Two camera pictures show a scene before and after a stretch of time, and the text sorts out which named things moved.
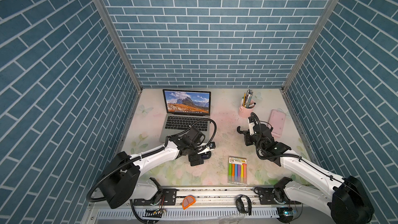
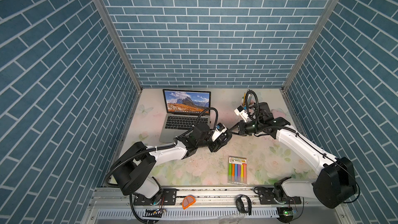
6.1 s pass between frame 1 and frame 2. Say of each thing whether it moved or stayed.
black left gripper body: moved
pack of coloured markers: stayed
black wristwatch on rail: stayed
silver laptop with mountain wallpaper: stayed
